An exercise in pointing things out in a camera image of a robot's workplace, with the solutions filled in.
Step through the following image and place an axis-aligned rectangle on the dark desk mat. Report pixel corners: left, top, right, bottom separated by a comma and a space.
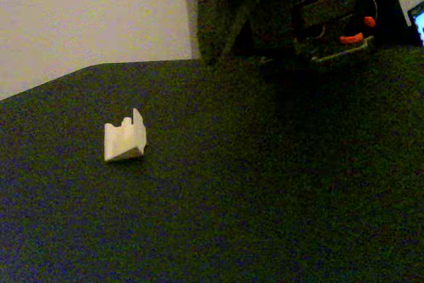
0, 46, 424, 283

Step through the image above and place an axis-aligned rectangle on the small white plastic part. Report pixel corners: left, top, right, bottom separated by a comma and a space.
103, 107, 148, 163

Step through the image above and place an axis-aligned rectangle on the black office chair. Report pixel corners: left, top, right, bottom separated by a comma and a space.
350, 0, 411, 47

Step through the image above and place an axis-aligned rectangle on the laptop with lit screen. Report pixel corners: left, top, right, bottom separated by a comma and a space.
407, 0, 424, 47

